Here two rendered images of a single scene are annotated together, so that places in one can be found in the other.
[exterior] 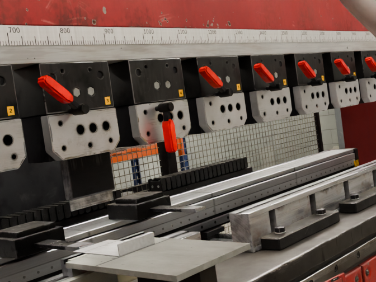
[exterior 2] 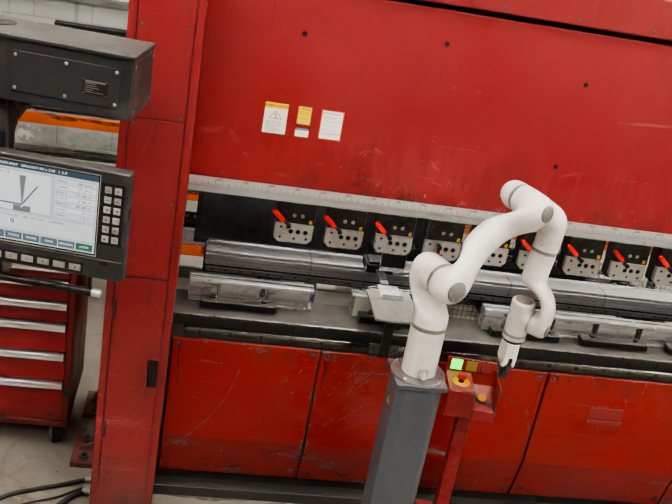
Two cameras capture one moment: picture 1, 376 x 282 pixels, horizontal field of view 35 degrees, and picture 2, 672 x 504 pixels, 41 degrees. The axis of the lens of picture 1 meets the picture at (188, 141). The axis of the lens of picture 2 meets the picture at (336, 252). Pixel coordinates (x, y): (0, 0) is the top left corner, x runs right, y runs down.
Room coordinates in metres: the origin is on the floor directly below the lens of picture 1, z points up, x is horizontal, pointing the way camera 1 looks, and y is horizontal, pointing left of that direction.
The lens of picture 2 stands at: (-1.76, -1.71, 2.53)
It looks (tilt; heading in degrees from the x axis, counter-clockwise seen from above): 22 degrees down; 38
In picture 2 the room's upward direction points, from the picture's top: 10 degrees clockwise
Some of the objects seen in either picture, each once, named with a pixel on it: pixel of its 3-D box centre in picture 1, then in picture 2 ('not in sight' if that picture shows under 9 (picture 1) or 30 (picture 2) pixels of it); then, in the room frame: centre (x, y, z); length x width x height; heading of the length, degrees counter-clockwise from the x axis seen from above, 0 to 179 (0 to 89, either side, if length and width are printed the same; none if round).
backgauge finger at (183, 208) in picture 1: (160, 205); not in sight; (1.43, 0.09, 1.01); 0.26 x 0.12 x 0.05; 48
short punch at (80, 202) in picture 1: (89, 179); (393, 261); (1.08, 0.19, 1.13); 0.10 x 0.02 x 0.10; 138
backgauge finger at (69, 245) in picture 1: (46, 239); (380, 270); (1.18, 0.31, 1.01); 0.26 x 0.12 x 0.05; 48
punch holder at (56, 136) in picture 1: (68, 111); (393, 231); (1.06, 0.20, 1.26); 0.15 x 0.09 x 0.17; 138
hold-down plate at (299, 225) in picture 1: (302, 229); (524, 333); (1.49, -0.26, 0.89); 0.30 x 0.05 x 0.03; 138
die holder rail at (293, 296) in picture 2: not in sight; (251, 292); (0.67, 0.56, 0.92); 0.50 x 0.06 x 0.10; 138
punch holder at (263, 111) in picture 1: (259, 89); (535, 248); (1.50, -0.20, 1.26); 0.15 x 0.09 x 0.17; 138
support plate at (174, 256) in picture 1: (155, 255); (392, 306); (0.98, 0.08, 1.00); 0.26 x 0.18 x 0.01; 48
